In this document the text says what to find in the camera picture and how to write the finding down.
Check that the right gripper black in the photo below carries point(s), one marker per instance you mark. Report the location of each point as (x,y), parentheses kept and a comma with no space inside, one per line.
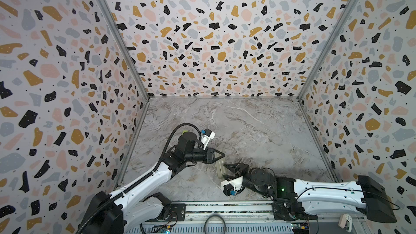
(242,170)

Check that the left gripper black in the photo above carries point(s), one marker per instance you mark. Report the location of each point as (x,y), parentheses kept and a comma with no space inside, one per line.
(209,158)

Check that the white remote control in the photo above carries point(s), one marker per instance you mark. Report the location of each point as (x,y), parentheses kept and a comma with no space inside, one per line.
(220,169)

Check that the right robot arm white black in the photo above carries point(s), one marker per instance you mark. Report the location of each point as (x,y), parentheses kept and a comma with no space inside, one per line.
(296,199)

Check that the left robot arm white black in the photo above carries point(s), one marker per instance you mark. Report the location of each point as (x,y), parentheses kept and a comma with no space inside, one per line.
(137,201)

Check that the white plastic clip device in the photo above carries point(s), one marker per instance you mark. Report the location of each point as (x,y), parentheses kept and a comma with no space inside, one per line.
(345,222)

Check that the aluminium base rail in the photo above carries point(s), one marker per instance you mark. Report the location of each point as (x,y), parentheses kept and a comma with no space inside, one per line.
(244,217)

